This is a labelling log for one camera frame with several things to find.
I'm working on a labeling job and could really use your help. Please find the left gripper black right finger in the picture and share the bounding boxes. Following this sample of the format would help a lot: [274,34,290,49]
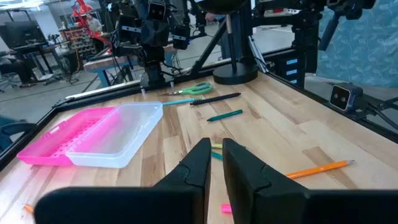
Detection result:
[222,138,398,224]

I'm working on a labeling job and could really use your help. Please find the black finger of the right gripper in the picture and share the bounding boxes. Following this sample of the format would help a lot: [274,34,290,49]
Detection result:
[172,24,192,50]
[118,14,139,44]

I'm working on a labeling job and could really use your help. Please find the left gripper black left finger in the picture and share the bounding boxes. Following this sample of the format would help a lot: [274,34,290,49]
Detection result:
[34,138,212,224]

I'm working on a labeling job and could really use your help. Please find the green-handled scissors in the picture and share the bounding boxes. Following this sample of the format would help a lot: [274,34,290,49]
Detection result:
[161,81,215,96]

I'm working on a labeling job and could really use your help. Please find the orange pencil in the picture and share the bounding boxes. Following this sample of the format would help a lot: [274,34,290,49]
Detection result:
[285,159,355,180]

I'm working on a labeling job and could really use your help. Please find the light blue pencil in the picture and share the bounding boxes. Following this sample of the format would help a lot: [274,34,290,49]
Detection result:
[161,97,203,106]

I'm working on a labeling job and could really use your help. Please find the black pen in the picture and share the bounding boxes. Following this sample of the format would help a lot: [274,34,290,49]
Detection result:
[190,92,242,106]

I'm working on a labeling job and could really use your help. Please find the clear supply box pink lid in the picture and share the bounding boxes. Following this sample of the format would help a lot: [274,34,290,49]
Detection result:
[17,101,164,169]

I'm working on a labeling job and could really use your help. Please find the teal crayon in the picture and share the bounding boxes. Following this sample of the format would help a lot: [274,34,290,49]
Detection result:
[206,109,244,123]

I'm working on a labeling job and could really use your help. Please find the black box with blue labels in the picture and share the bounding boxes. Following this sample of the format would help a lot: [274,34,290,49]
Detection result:
[275,52,307,88]

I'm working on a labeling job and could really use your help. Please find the person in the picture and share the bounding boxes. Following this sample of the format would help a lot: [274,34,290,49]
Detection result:
[86,14,103,34]
[205,12,249,60]
[0,57,37,86]

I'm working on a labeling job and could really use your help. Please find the workbench with blue legs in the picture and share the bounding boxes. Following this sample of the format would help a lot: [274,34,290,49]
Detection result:
[83,43,178,88]

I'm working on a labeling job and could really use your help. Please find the parts bin rack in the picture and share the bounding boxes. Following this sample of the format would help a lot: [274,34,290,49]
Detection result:
[62,26,97,58]

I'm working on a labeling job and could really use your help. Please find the black round-base stand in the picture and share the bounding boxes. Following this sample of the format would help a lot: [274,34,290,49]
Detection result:
[195,0,259,86]

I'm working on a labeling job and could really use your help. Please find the black computer monitor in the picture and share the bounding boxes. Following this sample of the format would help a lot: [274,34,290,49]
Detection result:
[0,20,47,49]

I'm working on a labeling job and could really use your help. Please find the blue chair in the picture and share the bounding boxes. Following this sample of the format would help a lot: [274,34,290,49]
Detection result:
[0,116,38,153]

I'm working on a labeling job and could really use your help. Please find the blue patterned curtain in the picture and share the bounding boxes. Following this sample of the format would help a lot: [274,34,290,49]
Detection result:
[315,0,398,88]

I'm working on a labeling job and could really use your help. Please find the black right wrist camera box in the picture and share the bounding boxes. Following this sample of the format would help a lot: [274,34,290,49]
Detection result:
[146,0,167,22]

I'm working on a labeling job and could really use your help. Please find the black diagonal frame strut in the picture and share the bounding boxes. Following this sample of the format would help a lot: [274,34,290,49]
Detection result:
[189,18,228,78]

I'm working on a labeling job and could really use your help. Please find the black rig frame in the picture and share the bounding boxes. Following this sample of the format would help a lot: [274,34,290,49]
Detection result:
[251,0,377,88]

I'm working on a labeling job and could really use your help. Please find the small black stereo camera box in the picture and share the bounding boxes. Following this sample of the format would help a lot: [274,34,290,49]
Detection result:
[328,82,364,112]

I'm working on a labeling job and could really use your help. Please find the black camera cable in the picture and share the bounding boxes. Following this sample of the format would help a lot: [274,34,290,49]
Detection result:
[362,98,398,131]

